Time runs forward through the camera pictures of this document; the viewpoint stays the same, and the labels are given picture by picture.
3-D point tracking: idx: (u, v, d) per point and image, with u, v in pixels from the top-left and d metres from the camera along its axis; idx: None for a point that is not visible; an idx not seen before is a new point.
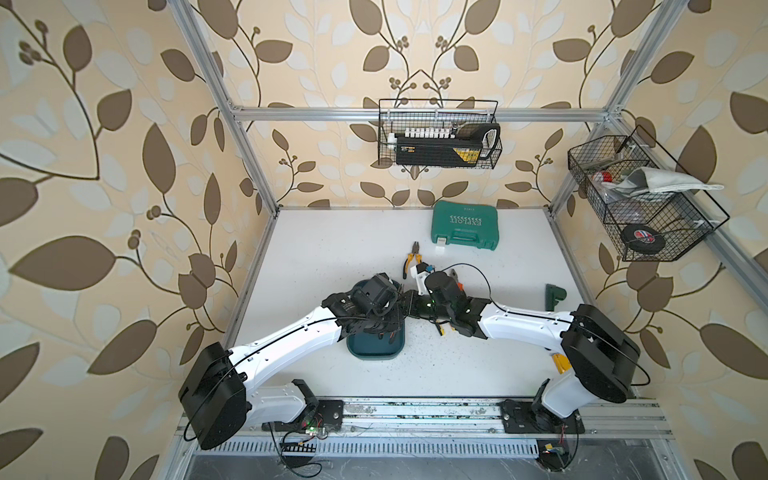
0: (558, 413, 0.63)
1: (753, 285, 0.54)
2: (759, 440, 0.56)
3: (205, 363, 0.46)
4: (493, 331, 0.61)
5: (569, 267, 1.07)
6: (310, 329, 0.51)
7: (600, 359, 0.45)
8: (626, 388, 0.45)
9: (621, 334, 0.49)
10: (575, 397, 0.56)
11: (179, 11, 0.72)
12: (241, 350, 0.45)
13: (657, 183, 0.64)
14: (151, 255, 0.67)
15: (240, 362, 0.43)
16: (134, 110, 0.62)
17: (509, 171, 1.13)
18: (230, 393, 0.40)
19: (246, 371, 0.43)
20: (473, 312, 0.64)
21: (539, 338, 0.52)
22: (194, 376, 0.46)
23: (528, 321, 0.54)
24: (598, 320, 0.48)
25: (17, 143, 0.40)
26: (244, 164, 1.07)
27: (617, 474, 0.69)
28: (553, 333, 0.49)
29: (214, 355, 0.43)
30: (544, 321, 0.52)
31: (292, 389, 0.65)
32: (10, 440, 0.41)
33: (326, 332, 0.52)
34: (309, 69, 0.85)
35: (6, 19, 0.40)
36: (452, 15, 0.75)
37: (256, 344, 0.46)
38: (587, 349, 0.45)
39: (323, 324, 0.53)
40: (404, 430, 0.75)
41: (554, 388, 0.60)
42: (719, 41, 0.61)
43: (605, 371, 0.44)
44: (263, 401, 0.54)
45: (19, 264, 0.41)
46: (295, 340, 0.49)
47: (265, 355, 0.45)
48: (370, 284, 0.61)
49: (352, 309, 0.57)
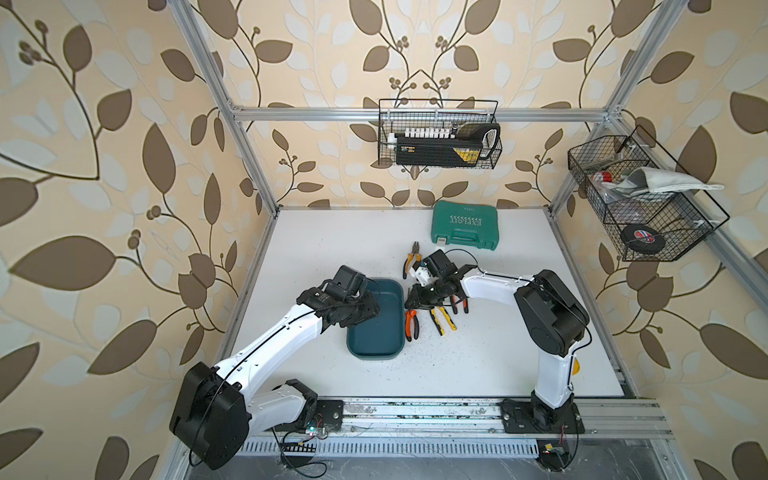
0: (549, 402, 0.64)
1: (753, 285, 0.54)
2: (759, 440, 0.56)
3: (193, 382, 0.41)
4: (471, 290, 0.69)
5: (569, 267, 1.07)
6: (292, 327, 0.52)
7: (545, 311, 0.52)
8: (565, 341, 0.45)
9: (573, 297, 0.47)
10: (553, 374, 0.59)
11: (179, 11, 0.72)
12: (227, 363, 0.44)
13: (658, 183, 0.64)
14: (151, 255, 0.67)
15: (230, 374, 0.43)
16: (134, 109, 0.62)
17: (509, 171, 1.13)
18: (228, 404, 0.39)
19: (239, 381, 0.42)
20: (459, 272, 0.74)
21: (508, 298, 0.59)
22: (183, 402, 0.41)
23: (494, 278, 0.63)
24: (554, 283, 0.55)
25: (18, 143, 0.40)
26: (244, 164, 1.07)
27: (617, 474, 0.69)
28: (512, 287, 0.57)
29: (199, 373, 0.42)
30: (509, 279, 0.60)
31: (289, 392, 0.64)
32: (11, 440, 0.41)
33: (309, 326, 0.53)
34: (309, 69, 0.85)
35: (6, 19, 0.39)
36: (452, 15, 0.75)
37: (241, 354, 0.46)
38: (535, 301, 0.53)
39: (305, 319, 0.53)
40: (404, 430, 0.75)
41: (541, 374, 0.62)
42: (718, 41, 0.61)
43: (545, 321, 0.52)
44: (263, 408, 0.54)
45: (19, 264, 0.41)
46: (279, 342, 0.49)
47: (254, 360, 0.45)
48: (341, 272, 0.63)
49: (328, 299, 0.59)
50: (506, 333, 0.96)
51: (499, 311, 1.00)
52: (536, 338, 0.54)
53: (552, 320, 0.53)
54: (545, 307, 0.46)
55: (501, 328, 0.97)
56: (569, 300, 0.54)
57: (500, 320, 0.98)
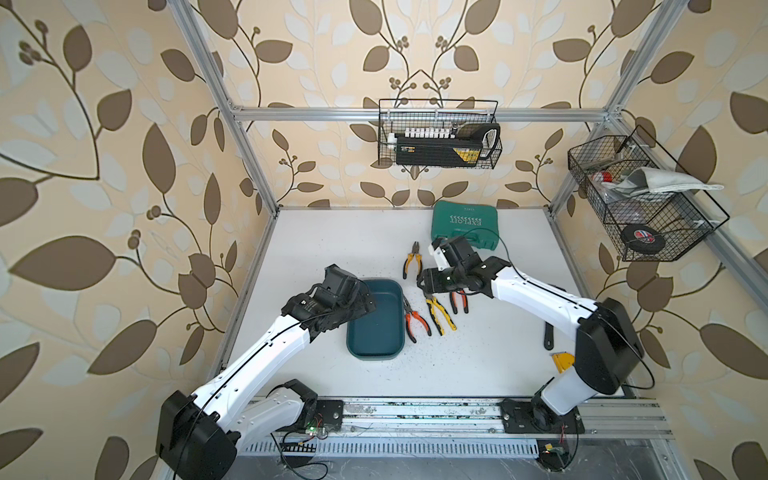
0: (557, 409, 0.63)
1: (753, 284, 0.54)
2: (759, 440, 0.56)
3: (171, 410, 0.40)
4: (504, 294, 0.59)
5: (569, 267, 1.07)
6: (275, 343, 0.49)
7: (606, 350, 0.45)
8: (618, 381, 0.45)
9: (635, 337, 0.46)
10: (573, 391, 0.56)
11: (179, 11, 0.72)
12: (205, 390, 0.42)
13: (658, 183, 0.64)
14: (151, 255, 0.67)
15: (208, 402, 0.41)
16: (134, 109, 0.62)
17: (509, 171, 1.13)
18: (206, 436, 0.38)
19: (217, 410, 0.41)
20: (488, 268, 0.63)
21: (559, 321, 0.50)
22: (164, 431, 0.43)
23: (543, 296, 0.53)
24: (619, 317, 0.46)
25: (18, 142, 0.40)
26: (244, 163, 1.07)
27: (617, 474, 0.69)
28: (571, 315, 0.48)
29: (177, 400, 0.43)
30: (565, 301, 0.50)
31: (285, 396, 0.63)
32: (11, 440, 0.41)
33: (293, 340, 0.50)
34: (309, 69, 0.85)
35: (6, 19, 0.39)
36: (452, 15, 0.75)
37: (221, 378, 0.44)
38: (599, 338, 0.44)
39: (288, 333, 0.50)
40: (404, 430, 0.75)
41: (554, 383, 0.60)
42: (718, 41, 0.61)
43: (606, 361, 0.44)
44: (254, 422, 0.53)
45: (20, 264, 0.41)
46: (261, 361, 0.46)
47: (234, 385, 0.43)
48: (328, 277, 0.59)
49: (315, 307, 0.55)
50: (506, 333, 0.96)
51: (499, 311, 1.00)
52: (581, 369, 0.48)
53: (615, 361, 0.45)
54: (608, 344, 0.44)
55: (502, 328, 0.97)
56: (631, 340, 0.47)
57: (501, 320, 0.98)
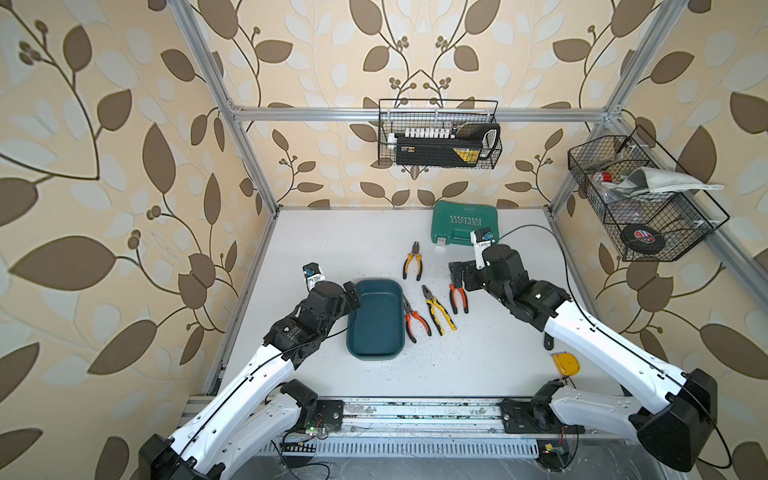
0: (560, 415, 0.63)
1: (752, 284, 0.54)
2: (759, 440, 0.56)
3: (148, 455, 0.39)
4: (563, 336, 0.51)
5: (569, 267, 1.07)
6: (255, 378, 0.48)
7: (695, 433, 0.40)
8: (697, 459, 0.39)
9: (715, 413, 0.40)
10: (594, 417, 0.55)
11: (179, 11, 0.72)
12: (182, 431, 0.42)
13: (657, 183, 0.64)
14: (151, 255, 0.67)
15: (185, 446, 0.41)
16: (134, 110, 0.62)
17: (509, 171, 1.13)
18: None
19: (193, 455, 0.40)
20: (542, 297, 0.54)
21: (633, 384, 0.44)
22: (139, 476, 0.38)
23: (621, 356, 0.45)
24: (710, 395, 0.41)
25: (18, 142, 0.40)
26: (244, 164, 1.07)
27: (617, 474, 0.69)
28: (654, 388, 0.41)
29: (155, 445, 0.40)
30: (645, 367, 0.43)
31: (278, 406, 0.62)
32: (10, 440, 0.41)
33: (274, 373, 0.49)
34: (309, 69, 0.85)
35: (6, 19, 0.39)
36: (452, 15, 0.75)
37: (199, 418, 0.43)
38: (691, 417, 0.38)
39: (269, 366, 0.49)
40: (404, 430, 0.75)
41: (580, 404, 0.58)
42: (719, 41, 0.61)
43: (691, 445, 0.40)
44: (242, 444, 0.52)
45: (20, 264, 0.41)
46: (240, 399, 0.46)
47: (211, 426, 0.43)
48: (310, 298, 0.56)
49: (299, 334, 0.54)
50: (505, 333, 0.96)
51: (499, 311, 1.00)
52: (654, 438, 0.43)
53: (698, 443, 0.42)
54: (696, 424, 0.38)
55: (501, 328, 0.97)
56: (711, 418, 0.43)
57: (501, 320, 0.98)
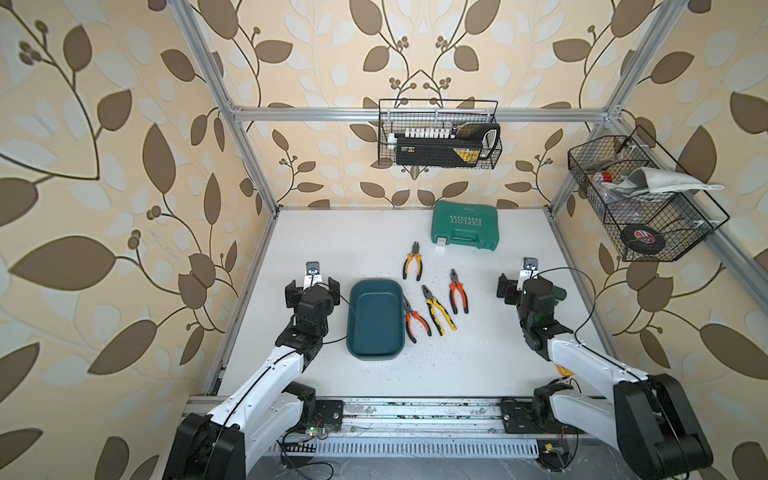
0: (558, 412, 0.63)
1: (753, 285, 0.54)
2: (759, 440, 0.56)
3: (186, 432, 0.41)
4: (559, 355, 0.60)
5: (569, 267, 1.07)
6: (278, 366, 0.55)
7: (646, 422, 0.42)
8: (665, 471, 0.40)
9: (697, 426, 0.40)
10: (587, 417, 0.54)
11: (179, 11, 0.72)
12: (219, 409, 0.45)
13: (657, 183, 0.64)
14: (151, 255, 0.67)
15: (227, 417, 0.44)
16: (134, 109, 0.62)
17: (509, 171, 1.13)
18: (231, 444, 0.41)
19: (237, 422, 0.44)
20: (550, 332, 0.64)
21: (601, 384, 0.49)
22: (175, 461, 0.40)
23: (593, 358, 0.53)
24: (674, 396, 0.43)
25: (18, 142, 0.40)
26: (244, 163, 1.07)
27: (617, 474, 0.69)
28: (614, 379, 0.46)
29: (191, 422, 0.42)
30: (612, 365, 0.50)
31: (281, 402, 0.62)
32: (11, 440, 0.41)
33: (293, 363, 0.57)
34: (309, 69, 0.85)
35: (6, 19, 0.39)
36: (452, 15, 0.75)
37: (232, 400, 0.47)
38: (639, 405, 0.43)
39: (288, 359, 0.56)
40: (404, 430, 0.75)
41: (575, 403, 0.58)
42: (718, 41, 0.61)
43: (646, 436, 0.41)
44: (257, 437, 0.52)
45: (19, 264, 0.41)
46: (268, 381, 0.51)
47: (247, 401, 0.47)
48: (299, 308, 0.62)
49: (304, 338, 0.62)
50: (505, 333, 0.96)
51: (498, 311, 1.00)
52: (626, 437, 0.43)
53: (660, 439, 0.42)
54: (651, 419, 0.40)
55: (501, 328, 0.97)
56: (686, 425, 0.42)
57: (501, 320, 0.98)
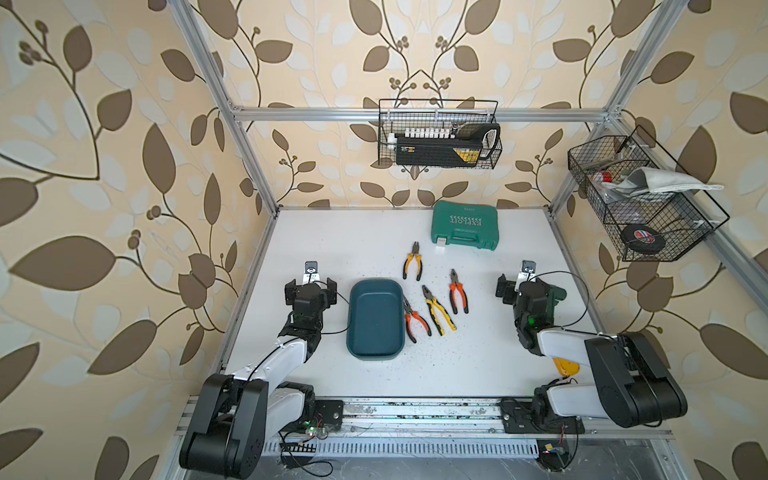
0: (555, 404, 0.63)
1: (753, 285, 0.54)
2: (759, 441, 0.56)
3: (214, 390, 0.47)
4: (548, 348, 0.64)
5: (569, 267, 1.07)
6: (286, 347, 0.58)
7: (618, 370, 0.45)
8: (644, 414, 0.43)
9: (664, 371, 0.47)
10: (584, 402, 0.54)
11: (179, 11, 0.72)
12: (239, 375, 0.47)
13: (658, 183, 0.64)
14: (151, 255, 0.67)
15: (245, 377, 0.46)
16: (134, 109, 0.62)
17: (509, 171, 1.13)
18: (256, 390, 0.43)
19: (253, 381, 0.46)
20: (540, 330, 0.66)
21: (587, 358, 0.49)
22: (203, 417, 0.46)
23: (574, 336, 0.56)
24: (641, 347, 0.48)
25: (17, 142, 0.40)
26: (244, 163, 1.07)
27: (617, 474, 0.69)
28: None
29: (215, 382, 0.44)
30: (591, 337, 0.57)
31: (285, 393, 0.63)
32: (11, 440, 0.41)
33: (297, 346, 0.60)
34: (309, 69, 0.85)
35: (6, 19, 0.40)
36: (452, 15, 0.75)
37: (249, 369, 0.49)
38: (609, 355, 0.47)
39: (294, 343, 0.60)
40: (404, 430, 0.75)
41: (568, 389, 0.59)
42: (718, 41, 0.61)
43: (619, 381, 0.45)
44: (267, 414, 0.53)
45: (20, 264, 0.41)
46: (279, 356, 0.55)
47: (262, 367, 0.50)
48: (296, 304, 0.66)
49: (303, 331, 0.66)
50: (505, 333, 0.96)
51: (499, 311, 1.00)
52: (603, 396, 0.46)
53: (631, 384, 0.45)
54: (622, 367, 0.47)
55: (501, 328, 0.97)
56: (656, 371, 0.45)
57: (501, 321, 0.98)
